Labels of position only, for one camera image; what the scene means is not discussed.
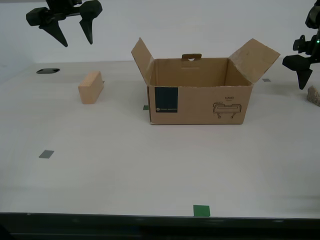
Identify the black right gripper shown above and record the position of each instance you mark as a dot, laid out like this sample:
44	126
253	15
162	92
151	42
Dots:
311	48

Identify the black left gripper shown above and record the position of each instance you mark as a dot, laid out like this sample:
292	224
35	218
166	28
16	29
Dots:
62	6

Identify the black oval table grommet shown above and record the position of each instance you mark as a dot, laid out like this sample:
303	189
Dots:
48	71

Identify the light wooden block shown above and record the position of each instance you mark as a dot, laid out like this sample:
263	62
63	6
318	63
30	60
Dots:
89	92

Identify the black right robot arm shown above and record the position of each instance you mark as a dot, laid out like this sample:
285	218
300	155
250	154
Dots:
314	15

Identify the large green tape square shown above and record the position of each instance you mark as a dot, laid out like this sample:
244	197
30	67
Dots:
201	210

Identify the speckled pink granite rock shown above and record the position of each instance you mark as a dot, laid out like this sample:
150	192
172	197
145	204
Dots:
315	98

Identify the brown cardboard box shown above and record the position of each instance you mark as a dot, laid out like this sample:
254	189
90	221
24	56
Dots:
203	105

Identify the large grey tape square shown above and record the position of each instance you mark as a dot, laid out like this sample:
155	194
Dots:
46	154

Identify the small green tape square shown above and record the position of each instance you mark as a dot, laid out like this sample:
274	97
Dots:
145	108

